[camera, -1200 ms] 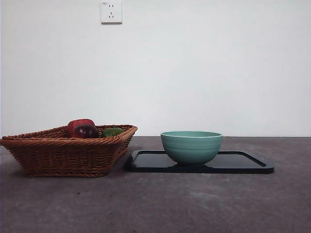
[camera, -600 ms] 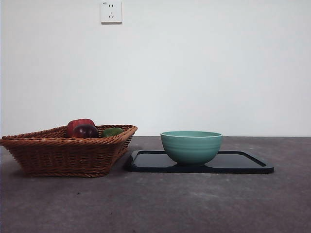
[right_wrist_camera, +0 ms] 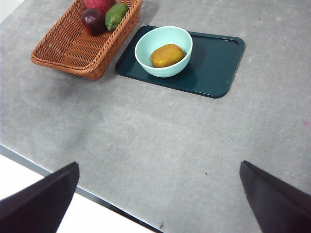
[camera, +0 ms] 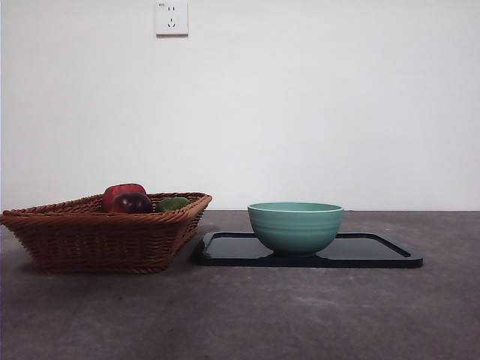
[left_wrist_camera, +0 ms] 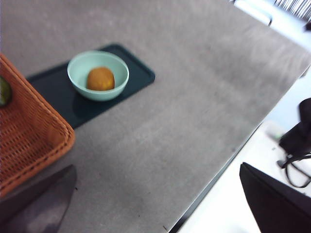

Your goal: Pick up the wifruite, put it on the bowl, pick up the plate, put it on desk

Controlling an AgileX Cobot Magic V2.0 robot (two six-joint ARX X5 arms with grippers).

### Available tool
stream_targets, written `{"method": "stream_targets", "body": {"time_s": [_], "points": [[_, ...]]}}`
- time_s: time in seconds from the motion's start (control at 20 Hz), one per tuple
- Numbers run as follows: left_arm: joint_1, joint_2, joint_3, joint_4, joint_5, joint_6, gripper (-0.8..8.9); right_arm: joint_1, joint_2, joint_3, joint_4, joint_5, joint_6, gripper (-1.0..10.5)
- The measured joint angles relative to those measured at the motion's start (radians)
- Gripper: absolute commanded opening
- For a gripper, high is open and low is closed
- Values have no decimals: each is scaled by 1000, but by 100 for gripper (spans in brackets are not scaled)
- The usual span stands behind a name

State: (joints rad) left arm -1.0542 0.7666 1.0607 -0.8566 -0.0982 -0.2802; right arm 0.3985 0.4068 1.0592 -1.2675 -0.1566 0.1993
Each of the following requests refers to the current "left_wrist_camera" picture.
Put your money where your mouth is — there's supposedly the grey slatted rack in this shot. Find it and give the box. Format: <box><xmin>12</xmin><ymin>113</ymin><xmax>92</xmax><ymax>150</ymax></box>
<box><xmin>274</xmin><ymin>0</ymin><xmax>311</xmax><ymax>19</ymax></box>

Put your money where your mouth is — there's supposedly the white rounded frame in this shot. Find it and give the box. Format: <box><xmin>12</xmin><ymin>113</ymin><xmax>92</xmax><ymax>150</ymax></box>
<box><xmin>232</xmin><ymin>0</ymin><xmax>273</xmax><ymax>27</ymax></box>

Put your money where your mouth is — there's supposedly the green avocado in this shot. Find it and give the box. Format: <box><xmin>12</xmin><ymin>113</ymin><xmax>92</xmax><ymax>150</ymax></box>
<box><xmin>0</xmin><ymin>76</ymin><xmax>13</xmax><ymax>108</ymax></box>

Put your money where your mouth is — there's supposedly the brown kiwi fruit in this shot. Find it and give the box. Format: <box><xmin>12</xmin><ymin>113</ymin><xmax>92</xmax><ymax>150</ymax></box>
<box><xmin>86</xmin><ymin>67</ymin><xmax>116</xmax><ymax>91</ymax></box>

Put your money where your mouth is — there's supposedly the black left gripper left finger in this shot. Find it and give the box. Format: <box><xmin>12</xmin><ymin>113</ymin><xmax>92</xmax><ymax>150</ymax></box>
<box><xmin>0</xmin><ymin>164</ymin><xmax>78</xmax><ymax>233</ymax></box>

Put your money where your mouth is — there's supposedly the teal ceramic bowl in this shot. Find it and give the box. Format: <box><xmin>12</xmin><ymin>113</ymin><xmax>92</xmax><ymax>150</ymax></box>
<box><xmin>67</xmin><ymin>50</ymin><xmax>130</xmax><ymax>102</ymax></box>

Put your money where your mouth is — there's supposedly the black cable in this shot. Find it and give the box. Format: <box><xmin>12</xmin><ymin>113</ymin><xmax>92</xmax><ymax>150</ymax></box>
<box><xmin>276</xmin><ymin>153</ymin><xmax>311</xmax><ymax>188</ymax></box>

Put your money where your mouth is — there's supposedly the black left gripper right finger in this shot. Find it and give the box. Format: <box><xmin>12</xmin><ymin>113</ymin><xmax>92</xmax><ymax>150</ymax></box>
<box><xmin>239</xmin><ymin>162</ymin><xmax>311</xmax><ymax>233</ymax></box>

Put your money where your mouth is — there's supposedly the brown wicker basket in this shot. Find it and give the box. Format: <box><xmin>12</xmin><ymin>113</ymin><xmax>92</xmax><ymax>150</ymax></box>
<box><xmin>0</xmin><ymin>53</ymin><xmax>76</xmax><ymax>199</ymax></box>

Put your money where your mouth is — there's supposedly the dark green rectangular tray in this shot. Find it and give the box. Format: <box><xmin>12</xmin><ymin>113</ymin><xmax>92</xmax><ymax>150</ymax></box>
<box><xmin>26</xmin><ymin>43</ymin><xmax>156</xmax><ymax>130</ymax></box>

